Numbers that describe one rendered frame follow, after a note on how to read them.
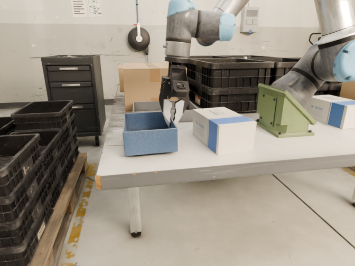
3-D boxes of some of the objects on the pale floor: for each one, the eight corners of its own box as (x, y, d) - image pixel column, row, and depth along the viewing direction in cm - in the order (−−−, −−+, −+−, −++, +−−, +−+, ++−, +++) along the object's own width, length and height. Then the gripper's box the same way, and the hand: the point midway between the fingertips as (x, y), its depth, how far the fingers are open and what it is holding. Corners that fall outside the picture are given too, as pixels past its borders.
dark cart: (102, 147, 261) (93, 56, 231) (56, 150, 253) (40, 57, 224) (106, 129, 316) (99, 54, 287) (69, 131, 309) (57, 55, 279)
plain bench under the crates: (487, 284, 111) (568, 135, 88) (117, 362, 84) (94, 177, 61) (282, 147, 260) (292, 78, 237) (124, 159, 232) (118, 83, 209)
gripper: (188, 58, 80) (181, 122, 87) (159, 55, 79) (155, 120, 85) (194, 59, 72) (186, 129, 79) (162, 56, 71) (157, 128, 77)
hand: (171, 123), depth 79 cm, fingers closed, pressing on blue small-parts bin
